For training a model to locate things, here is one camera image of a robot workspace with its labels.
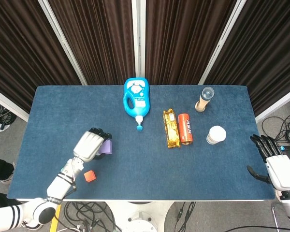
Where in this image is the purple cube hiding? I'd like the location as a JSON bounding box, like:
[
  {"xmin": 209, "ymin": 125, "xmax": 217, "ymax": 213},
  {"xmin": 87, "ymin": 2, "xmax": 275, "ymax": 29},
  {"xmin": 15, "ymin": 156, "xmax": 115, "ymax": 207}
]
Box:
[{"xmin": 98, "ymin": 139, "xmax": 113, "ymax": 155}]

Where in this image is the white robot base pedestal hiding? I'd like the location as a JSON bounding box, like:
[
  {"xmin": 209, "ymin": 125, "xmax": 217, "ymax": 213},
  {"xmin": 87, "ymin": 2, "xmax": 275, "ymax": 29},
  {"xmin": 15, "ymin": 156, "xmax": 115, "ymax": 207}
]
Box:
[{"xmin": 106, "ymin": 200, "xmax": 174, "ymax": 232}]

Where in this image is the orange drink can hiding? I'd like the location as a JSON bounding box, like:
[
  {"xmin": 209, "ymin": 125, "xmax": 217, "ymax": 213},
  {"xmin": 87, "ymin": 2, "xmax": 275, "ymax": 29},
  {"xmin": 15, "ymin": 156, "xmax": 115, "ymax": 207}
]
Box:
[{"xmin": 177, "ymin": 113, "xmax": 194, "ymax": 145}]

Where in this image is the white partition frame rail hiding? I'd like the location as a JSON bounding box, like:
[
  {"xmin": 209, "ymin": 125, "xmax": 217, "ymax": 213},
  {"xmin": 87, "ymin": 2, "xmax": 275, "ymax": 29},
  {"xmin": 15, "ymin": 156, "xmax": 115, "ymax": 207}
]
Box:
[
  {"xmin": 255, "ymin": 84, "xmax": 290, "ymax": 124},
  {"xmin": 0, "ymin": 86, "xmax": 29, "ymax": 123}
]

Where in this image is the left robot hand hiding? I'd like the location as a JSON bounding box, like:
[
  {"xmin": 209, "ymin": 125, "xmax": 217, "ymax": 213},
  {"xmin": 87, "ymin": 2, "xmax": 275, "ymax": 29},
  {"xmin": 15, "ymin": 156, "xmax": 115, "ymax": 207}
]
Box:
[{"xmin": 72, "ymin": 127, "xmax": 113, "ymax": 163}]

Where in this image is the blue detergent bottle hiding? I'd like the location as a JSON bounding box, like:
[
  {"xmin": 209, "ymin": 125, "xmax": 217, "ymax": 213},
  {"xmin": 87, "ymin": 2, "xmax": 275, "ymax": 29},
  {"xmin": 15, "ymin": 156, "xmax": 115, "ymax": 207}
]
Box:
[{"xmin": 122, "ymin": 77, "xmax": 151, "ymax": 132}]

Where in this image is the dark brown pleated curtain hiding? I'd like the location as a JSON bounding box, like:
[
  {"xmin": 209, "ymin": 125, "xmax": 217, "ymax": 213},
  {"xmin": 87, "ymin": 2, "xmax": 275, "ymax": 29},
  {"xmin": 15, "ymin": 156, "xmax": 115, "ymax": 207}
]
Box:
[
  {"xmin": 48, "ymin": 0, "xmax": 136, "ymax": 85},
  {"xmin": 145, "ymin": 0, "xmax": 240, "ymax": 85},
  {"xmin": 205, "ymin": 0, "xmax": 290, "ymax": 116},
  {"xmin": 0, "ymin": 0, "xmax": 82, "ymax": 114}
]

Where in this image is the white paper cup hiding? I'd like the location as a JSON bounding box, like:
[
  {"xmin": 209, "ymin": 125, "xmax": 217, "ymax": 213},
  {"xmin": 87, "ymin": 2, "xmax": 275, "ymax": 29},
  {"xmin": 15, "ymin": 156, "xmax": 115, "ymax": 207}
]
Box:
[{"xmin": 206, "ymin": 125, "xmax": 227, "ymax": 145}]

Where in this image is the clear bottle with beige contents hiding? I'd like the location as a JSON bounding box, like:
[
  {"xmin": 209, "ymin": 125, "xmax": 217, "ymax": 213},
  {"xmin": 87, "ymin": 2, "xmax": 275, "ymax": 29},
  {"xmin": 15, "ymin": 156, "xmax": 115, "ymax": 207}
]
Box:
[{"xmin": 194, "ymin": 87, "xmax": 215, "ymax": 113}]

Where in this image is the gold snack package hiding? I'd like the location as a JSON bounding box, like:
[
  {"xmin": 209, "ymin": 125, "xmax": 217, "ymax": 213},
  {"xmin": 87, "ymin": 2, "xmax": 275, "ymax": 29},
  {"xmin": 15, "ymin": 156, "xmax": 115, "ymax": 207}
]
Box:
[{"xmin": 162, "ymin": 109, "xmax": 181, "ymax": 149}]

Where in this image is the yellow floor tape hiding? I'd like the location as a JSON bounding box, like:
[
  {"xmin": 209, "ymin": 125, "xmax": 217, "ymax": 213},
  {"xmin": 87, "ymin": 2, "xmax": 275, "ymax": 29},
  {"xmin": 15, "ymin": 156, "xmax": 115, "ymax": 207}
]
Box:
[{"xmin": 49, "ymin": 205, "xmax": 62, "ymax": 232}]

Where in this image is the white partition frame post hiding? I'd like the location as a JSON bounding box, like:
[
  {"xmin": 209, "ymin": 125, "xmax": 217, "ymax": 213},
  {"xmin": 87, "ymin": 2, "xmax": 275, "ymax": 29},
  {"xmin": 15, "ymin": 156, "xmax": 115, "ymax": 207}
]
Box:
[
  {"xmin": 198, "ymin": 0, "xmax": 247, "ymax": 85},
  {"xmin": 38, "ymin": 0, "xmax": 87, "ymax": 86},
  {"xmin": 131, "ymin": 0, "xmax": 147, "ymax": 78}
]

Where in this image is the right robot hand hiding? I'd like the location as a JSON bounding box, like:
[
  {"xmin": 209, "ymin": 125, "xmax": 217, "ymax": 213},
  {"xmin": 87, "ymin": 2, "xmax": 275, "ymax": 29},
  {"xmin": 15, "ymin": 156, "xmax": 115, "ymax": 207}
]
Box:
[{"xmin": 246, "ymin": 134, "xmax": 290, "ymax": 193}]

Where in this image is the blue table mat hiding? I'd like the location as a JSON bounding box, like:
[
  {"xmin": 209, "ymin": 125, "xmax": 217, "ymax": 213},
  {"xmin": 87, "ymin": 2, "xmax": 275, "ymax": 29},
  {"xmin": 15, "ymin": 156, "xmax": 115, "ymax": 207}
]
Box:
[{"xmin": 6, "ymin": 85, "xmax": 276, "ymax": 201}]

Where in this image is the small orange cube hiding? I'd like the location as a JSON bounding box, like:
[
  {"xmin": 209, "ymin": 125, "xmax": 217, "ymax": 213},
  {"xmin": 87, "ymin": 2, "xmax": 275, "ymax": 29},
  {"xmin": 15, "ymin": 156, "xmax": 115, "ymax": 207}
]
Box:
[{"xmin": 84, "ymin": 170, "xmax": 97, "ymax": 182}]

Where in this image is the black floor cable bundle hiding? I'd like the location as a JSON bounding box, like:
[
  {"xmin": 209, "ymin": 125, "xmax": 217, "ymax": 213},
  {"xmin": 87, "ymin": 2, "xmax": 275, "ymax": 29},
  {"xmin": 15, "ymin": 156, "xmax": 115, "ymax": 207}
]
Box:
[
  {"xmin": 62, "ymin": 201, "xmax": 123, "ymax": 232},
  {"xmin": 261, "ymin": 100, "xmax": 290, "ymax": 145},
  {"xmin": 164, "ymin": 201, "xmax": 196, "ymax": 232},
  {"xmin": 0, "ymin": 99, "xmax": 17, "ymax": 131}
]

